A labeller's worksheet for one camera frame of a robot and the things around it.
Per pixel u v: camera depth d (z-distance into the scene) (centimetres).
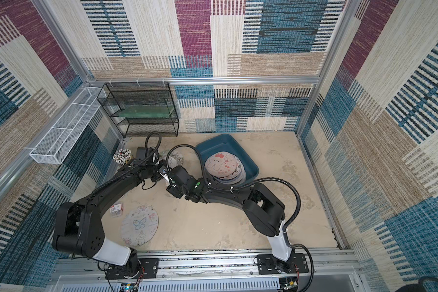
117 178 57
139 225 85
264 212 48
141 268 73
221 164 102
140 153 70
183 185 64
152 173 75
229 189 53
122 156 87
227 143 113
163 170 72
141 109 99
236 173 99
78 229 44
